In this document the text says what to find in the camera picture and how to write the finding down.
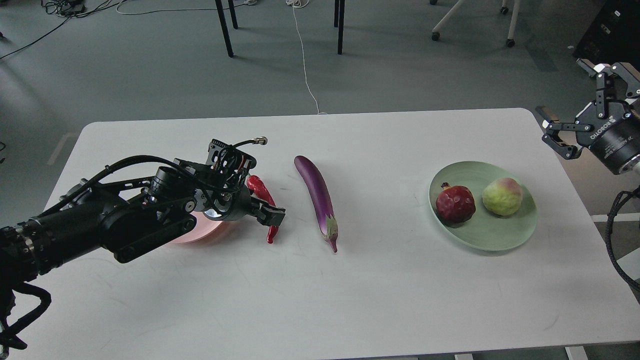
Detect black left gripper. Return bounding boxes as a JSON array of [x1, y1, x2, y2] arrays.
[[198, 185, 286, 227]]

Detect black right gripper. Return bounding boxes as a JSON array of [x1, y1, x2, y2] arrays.
[[535, 58, 640, 175]]

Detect red chili pepper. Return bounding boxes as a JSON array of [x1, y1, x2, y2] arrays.
[[246, 175, 280, 244]]

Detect purple eggplant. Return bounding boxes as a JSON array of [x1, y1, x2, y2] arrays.
[[294, 155, 339, 253]]

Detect green pink peach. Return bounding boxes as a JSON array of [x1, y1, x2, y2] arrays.
[[481, 177, 523, 217]]

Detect red pomegranate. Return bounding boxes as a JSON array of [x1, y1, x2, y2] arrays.
[[435, 182, 477, 224]]

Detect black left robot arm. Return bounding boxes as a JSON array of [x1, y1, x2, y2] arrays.
[[0, 136, 285, 360]]

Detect pink plate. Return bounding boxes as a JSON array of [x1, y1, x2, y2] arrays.
[[169, 211, 231, 244]]

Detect black box on floor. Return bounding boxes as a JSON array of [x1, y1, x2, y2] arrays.
[[573, 0, 640, 69]]

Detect white chair base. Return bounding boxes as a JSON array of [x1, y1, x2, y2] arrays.
[[430, 0, 522, 49]]

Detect green plate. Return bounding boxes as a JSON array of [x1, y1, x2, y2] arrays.
[[428, 161, 538, 252]]

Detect black table leg left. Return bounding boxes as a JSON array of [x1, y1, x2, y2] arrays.
[[214, 0, 239, 59]]

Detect black table leg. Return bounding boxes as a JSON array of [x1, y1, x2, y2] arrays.
[[333, 0, 346, 55], [214, 0, 239, 59]]

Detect black table leg right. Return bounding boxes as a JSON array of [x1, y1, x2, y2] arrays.
[[333, 0, 346, 55]]

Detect white floor cable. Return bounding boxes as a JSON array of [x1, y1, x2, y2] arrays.
[[286, 0, 328, 116]]

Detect black floor cables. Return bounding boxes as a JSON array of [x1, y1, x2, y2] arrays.
[[0, 0, 251, 61]]

